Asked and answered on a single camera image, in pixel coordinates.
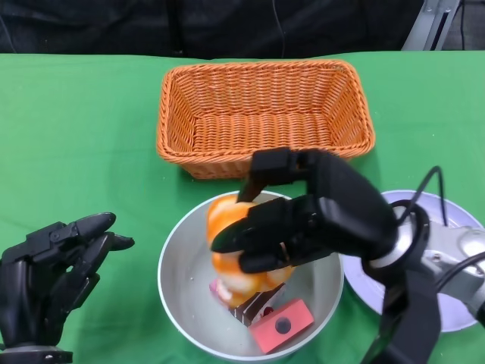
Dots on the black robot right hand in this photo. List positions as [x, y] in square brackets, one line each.
[352, 212]

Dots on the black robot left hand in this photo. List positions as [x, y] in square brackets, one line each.
[26, 288]

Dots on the orange striped bread roll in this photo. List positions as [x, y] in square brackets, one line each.
[225, 216]

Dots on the grey round bowl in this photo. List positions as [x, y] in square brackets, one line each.
[185, 273]

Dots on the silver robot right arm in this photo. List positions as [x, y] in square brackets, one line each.
[451, 246]

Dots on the pink cake block black dot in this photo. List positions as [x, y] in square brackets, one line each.
[299, 314]

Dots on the orange wicker basket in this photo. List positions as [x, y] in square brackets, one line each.
[265, 125]

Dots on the chocolate layered cake slice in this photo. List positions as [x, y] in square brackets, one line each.
[250, 308]

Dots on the pale lavender plate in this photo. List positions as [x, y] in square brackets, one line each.
[454, 314]

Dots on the pink layered cake slice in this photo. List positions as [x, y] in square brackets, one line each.
[218, 287]

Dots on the green tablecloth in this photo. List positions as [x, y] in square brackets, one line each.
[94, 151]

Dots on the black backdrop cloth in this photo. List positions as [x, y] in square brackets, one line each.
[113, 26]

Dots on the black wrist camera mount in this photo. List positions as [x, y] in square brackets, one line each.
[413, 318]

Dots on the grey metal frame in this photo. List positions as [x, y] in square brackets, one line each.
[428, 26]

